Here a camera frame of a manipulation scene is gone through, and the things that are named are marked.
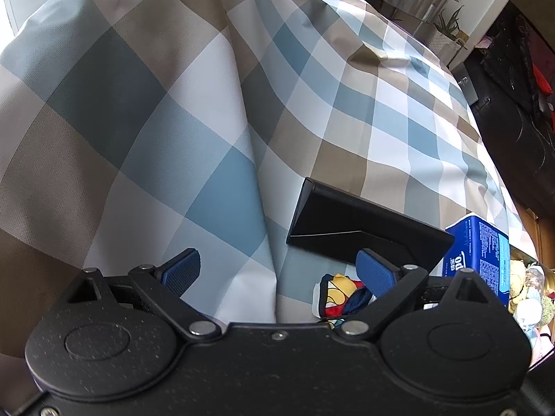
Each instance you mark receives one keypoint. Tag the potted plant white pot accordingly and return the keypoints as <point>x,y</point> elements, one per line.
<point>446,30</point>

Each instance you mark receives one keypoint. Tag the cartoon printed cloth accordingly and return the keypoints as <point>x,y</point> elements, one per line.
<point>338,299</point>

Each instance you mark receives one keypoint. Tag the checked tablecloth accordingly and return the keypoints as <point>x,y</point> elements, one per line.
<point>173,117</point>

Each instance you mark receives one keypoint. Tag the gold metal tray teal rim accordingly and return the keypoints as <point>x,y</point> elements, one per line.
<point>522,255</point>

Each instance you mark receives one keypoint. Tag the grey leaning panel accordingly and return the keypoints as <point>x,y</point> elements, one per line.
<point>466,84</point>

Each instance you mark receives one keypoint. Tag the black leather sofa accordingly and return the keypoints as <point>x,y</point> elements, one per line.
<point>520,117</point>

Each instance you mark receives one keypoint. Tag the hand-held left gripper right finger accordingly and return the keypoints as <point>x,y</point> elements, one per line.
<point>377,274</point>

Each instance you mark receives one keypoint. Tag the black triangular case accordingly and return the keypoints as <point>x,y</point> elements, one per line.
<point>347,221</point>

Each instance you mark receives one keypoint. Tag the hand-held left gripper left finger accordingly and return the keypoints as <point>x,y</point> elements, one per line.
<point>182,271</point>

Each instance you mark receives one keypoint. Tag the large blue tissue pack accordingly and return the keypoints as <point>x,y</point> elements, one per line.
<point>481,251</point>

